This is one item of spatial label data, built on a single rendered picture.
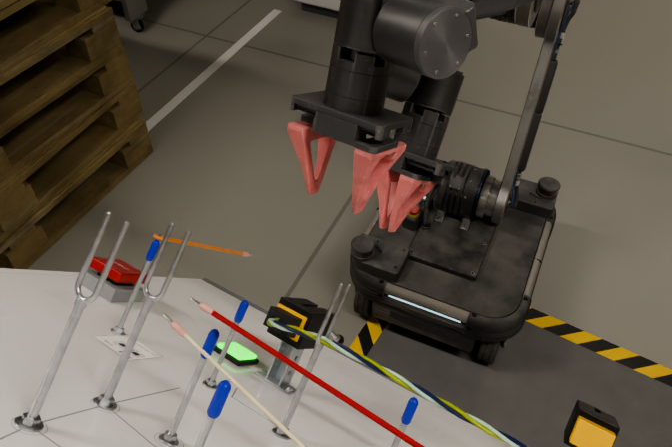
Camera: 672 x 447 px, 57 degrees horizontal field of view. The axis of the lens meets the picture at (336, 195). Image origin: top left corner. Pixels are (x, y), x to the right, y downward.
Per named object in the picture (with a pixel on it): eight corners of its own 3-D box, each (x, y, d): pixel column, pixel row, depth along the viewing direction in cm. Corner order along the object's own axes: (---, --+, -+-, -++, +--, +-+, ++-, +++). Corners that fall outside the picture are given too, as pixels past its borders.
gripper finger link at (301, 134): (333, 219, 58) (351, 123, 55) (275, 193, 62) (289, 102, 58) (370, 202, 64) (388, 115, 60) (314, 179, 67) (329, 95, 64)
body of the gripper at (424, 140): (435, 179, 70) (457, 116, 69) (360, 152, 75) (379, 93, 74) (455, 182, 75) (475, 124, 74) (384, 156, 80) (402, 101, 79)
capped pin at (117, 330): (127, 334, 62) (170, 235, 62) (121, 337, 60) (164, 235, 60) (114, 328, 62) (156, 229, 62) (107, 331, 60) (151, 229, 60)
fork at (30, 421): (6, 419, 38) (97, 208, 38) (29, 414, 40) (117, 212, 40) (26, 435, 37) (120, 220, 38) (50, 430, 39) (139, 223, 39)
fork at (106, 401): (86, 399, 45) (163, 220, 45) (103, 395, 47) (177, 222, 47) (106, 413, 44) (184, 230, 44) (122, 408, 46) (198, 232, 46)
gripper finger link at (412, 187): (395, 239, 72) (421, 163, 70) (344, 217, 75) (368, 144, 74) (417, 237, 78) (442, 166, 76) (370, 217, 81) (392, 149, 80)
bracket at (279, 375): (298, 392, 66) (317, 349, 66) (287, 395, 64) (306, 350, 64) (265, 372, 68) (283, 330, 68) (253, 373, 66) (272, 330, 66)
